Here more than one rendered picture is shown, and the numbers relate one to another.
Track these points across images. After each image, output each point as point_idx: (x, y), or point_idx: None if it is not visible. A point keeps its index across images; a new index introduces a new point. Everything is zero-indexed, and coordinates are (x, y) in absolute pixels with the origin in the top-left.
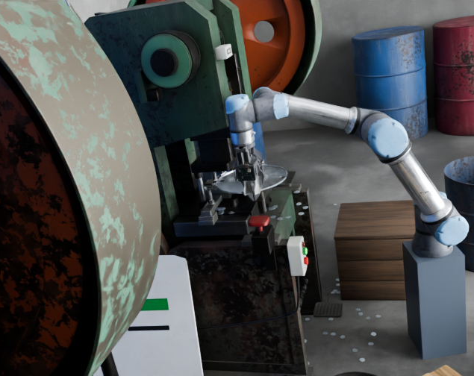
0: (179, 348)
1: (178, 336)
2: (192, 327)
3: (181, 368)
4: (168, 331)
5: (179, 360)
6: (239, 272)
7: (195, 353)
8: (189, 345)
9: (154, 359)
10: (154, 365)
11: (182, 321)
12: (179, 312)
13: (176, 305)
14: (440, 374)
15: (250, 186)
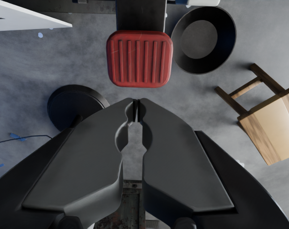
0: (28, 21)
1: (21, 19)
2: (34, 16)
3: (40, 24)
4: (4, 19)
5: (35, 23)
6: (80, 2)
7: (49, 21)
8: (39, 20)
9: (7, 24)
10: (11, 25)
11: (15, 15)
12: (5, 13)
13: None
14: None
15: (118, 145)
